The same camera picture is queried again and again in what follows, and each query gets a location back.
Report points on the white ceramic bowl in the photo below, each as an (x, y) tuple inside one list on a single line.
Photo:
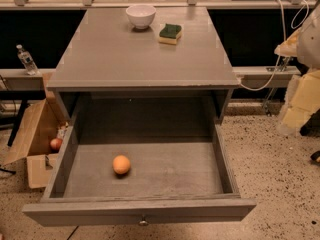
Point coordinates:
[(141, 16)]

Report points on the clear plastic water bottle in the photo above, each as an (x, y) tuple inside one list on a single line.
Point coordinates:
[(27, 60)]

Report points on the orange fruit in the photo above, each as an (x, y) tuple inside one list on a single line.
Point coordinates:
[(121, 164)]

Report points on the open grey top drawer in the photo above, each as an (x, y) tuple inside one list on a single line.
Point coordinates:
[(179, 171)]

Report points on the red apple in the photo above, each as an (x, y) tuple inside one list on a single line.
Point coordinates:
[(55, 144)]

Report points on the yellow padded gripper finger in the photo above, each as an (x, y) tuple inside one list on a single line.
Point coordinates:
[(288, 48), (302, 100)]

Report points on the round metal drawer knob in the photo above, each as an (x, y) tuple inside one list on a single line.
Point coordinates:
[(143, 222)]

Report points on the metal railing ledge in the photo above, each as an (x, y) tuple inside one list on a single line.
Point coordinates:
[(253, 77)]

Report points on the black stand leg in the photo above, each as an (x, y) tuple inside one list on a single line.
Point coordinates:
[(17, 122)]

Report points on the grey cabinet counter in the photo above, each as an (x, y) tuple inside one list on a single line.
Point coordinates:
[(107, 54)]

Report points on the open cardboard box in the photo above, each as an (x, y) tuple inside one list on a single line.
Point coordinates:
[(41, 122)]

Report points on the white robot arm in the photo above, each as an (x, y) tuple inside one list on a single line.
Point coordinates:
[(308, 43)]

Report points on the green and yellow sponge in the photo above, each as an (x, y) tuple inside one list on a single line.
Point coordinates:
[(170, 34)]

